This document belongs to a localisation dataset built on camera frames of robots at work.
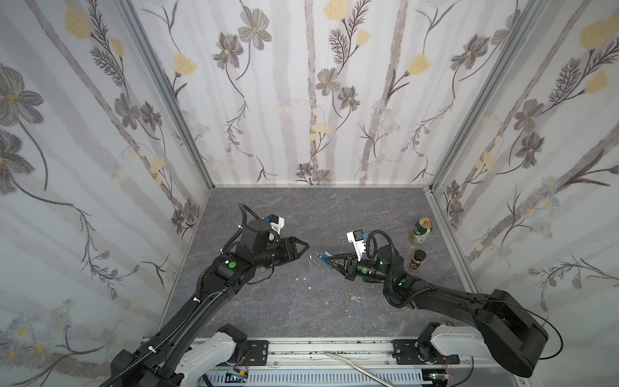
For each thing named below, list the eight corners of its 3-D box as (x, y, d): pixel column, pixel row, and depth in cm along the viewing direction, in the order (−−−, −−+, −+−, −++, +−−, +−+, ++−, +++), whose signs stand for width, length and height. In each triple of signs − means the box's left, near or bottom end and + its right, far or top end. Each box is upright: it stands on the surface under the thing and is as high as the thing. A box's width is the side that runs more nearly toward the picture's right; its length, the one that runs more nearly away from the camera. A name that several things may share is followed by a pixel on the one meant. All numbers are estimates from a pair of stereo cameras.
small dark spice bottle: (408, 271, 95) (417, 258, 86) (406, 262, 97) (414, 249, 89) (417, 271, 95) (427, 258, 86) (414, 262, 97) (424, 249, 89)
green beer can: (411, 245, 102) (421, 229, 93) (407, 233, 106) (416, 217, 97) (424, 245, 102) (435, 229, 93) (420, 233, 106) (430, 217, 97)
